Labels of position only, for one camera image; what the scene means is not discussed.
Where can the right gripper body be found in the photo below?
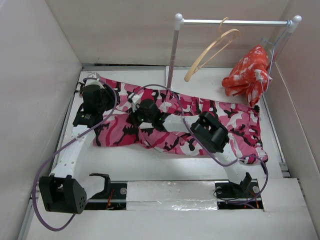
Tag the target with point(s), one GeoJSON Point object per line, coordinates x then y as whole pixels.
{"type": "Point", "coordinates": [139, 117]}

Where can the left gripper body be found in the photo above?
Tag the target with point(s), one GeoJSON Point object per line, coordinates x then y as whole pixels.
{"type": "Point", "coordinates": [108, 100]}

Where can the pink camouflage trousers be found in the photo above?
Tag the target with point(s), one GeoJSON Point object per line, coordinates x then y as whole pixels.
{"type": "Point", "coordinates": [241, 121]}

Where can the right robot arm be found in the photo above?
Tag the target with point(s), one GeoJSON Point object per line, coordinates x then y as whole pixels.
{"type": "Point", "coordinates": [205, 128]}

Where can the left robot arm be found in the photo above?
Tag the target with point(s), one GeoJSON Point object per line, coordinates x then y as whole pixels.
{"type": "Point", "coordinates": [63, 191]}

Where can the wooden clothes hanger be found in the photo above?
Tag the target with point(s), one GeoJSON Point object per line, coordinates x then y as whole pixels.
{"type": "Point", "coordinates": [224, 39]}

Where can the silver foil tape strip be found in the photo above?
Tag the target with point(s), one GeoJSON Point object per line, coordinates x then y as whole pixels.
{"type": "Point", "coordinates": [171, 196]}

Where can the white clothes rack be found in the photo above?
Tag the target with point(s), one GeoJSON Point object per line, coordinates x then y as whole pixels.
{"type": "Point", "coordinates": [179, 21]}

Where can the orange white patterned garment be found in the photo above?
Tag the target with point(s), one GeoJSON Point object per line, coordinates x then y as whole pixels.
{"type": "Point", "coordinates": [249, 77]}

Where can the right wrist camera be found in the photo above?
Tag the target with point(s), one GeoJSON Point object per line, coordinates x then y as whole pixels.
{"type": "Point", "coordinates": [135, 100]}

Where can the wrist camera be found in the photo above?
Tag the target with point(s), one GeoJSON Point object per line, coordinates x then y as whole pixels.
{"type": "Point", "coordinates": [93, 79]}
{"type": "Point", "coordinates": [135, 100]}

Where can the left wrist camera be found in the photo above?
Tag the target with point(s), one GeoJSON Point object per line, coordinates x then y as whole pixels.
{"type": "Point", "coordinates": [93, 79]}

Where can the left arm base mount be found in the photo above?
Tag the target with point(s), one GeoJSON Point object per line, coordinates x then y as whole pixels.
{"type": "Point", "coordinates": [112, 198]}

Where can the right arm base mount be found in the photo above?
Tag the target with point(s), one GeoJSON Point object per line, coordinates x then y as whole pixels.
{"type": "Point", "coordinates": [231, 196]}

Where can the blue wire hanger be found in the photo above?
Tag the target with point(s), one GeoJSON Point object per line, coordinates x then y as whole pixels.
{"type": "Point", "coordinates": [277, 46]}

